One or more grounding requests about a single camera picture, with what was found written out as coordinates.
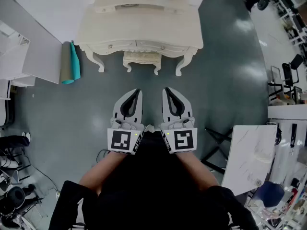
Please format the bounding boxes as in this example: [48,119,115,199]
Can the white counter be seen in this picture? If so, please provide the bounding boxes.
[267,103,307,120]

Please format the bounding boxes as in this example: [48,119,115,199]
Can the blue chair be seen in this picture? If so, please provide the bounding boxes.
[258,181,286,208]

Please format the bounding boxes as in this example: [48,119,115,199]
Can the cream upholstered stool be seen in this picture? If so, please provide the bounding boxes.
[122,51,162,76]

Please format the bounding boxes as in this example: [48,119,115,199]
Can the person's right forearm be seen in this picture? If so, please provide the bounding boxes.
[177,152,220,192]

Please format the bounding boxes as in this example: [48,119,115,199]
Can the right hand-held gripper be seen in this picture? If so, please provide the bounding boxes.
[160,87,198,154]

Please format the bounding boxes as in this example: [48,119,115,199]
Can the cream ornate dressing table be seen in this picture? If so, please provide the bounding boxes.
[73,0,204,77]

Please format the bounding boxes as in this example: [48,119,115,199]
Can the black metal-frame chair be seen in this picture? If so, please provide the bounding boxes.
[282,54,304,87]

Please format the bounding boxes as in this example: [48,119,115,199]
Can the white marble-pattern table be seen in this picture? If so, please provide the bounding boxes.
[220,125,279,196]

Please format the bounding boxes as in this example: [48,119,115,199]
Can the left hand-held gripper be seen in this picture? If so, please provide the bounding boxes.
[107,88,146,156]

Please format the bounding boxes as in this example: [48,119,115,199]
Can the white shelf unit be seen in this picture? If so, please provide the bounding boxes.
[0,20,36,100]

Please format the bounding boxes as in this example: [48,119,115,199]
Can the person's left forearm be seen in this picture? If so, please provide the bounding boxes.
[78,151,128,196]

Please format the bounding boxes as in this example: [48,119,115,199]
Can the person's black shirt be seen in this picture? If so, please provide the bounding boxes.
[49,152,260,230]

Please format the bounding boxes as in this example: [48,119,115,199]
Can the black floor cable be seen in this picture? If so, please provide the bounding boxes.
[95,149,111,164]

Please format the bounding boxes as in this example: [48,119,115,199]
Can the black folding stand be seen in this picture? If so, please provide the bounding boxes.
[200,127,234,174]

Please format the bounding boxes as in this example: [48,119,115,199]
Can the person's black trousers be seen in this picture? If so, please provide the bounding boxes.
[134,130,183,167]

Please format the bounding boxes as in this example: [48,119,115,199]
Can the black office chair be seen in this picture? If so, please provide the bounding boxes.
[0,185,45,225]

